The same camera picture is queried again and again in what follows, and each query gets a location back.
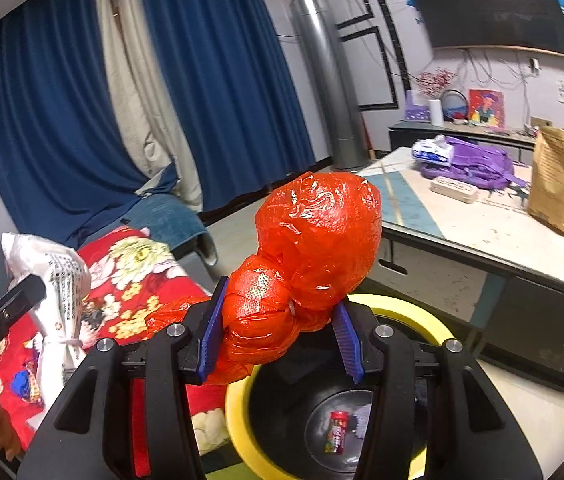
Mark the blue curtain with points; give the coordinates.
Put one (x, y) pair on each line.
(221, 70)
(51, 110)

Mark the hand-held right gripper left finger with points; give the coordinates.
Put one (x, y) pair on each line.
(210, 332)

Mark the blue denim cloth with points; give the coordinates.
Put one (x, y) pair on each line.
(171, 220)

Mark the white and blue coffee table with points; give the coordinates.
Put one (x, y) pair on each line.
(462, 220)

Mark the small red can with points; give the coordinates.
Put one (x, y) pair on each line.
(337, 432)

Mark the beige curtain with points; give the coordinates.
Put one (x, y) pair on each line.
(131, 85)

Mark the brown paper bag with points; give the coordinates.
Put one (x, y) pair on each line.
(554, 185)

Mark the purple backpack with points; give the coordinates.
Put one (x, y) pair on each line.
(482, 162)

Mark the grey crumpled paper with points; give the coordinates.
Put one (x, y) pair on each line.
(362, 420)

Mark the small brown box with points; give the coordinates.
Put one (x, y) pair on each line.
(541, 123)

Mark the white printed plastic bag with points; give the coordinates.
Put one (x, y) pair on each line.
(56, 270)

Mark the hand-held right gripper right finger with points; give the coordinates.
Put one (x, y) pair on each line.
(349, 345)

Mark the blue glove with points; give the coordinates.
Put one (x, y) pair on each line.
(21, 382)

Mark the white cylinder cup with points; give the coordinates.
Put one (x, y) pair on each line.
(436, 112)

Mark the black round hoop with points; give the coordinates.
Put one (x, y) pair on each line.
(443, 105)

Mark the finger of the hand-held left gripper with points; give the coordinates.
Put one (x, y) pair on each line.
(24, 295)

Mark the white wall plug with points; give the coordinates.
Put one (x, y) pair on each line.
(534, 65)

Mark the colourful painting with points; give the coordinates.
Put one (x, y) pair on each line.
(486, 108)

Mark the white tissue packet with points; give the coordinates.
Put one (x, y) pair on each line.
(431, 151)

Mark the white power strip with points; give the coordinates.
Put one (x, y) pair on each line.
(454, 190)

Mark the red branch decoration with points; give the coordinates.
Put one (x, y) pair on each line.
(434, 82)

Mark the black curved television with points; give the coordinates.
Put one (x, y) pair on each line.
(492, 5)

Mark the black television stand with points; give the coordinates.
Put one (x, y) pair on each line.
(402, 135)

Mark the purple box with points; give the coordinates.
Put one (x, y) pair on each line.
(416, 110)

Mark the silver column air conditioner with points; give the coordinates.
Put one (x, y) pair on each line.
(329, 75)

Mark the red plastic bag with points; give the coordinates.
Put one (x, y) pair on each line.
(312, 230)

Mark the red floral blanket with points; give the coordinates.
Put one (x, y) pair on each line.
(161, 285)

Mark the yellow-rimmed black trash bin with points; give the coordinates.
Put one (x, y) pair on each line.
(282, 410)

